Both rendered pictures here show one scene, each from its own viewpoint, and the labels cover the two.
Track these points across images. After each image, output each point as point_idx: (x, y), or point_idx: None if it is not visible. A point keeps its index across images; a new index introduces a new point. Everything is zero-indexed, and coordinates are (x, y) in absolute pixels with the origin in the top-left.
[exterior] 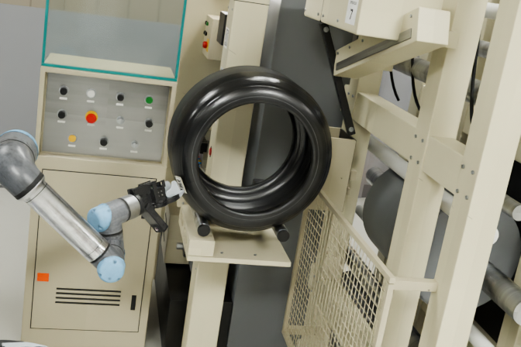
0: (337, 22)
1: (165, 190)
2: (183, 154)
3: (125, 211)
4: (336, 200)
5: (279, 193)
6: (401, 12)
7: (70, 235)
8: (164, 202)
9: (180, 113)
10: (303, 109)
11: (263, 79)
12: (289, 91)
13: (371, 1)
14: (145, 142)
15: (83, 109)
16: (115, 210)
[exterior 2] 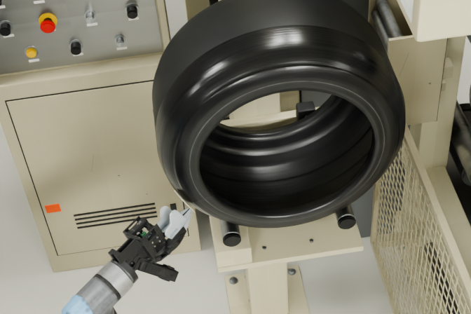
0: None
1: (164, 219)
2: (177, 173)
3: (112, 298)
4: (426, 111)
5: (336, 132)
6: None
7: None
8: (165, 251)
9: (160, 106)
10: (349, 83)
11: (277, 53)
12: (322, 62)
13: None
14: (134, 34)
15: (33, 14)
16: (96, 305)
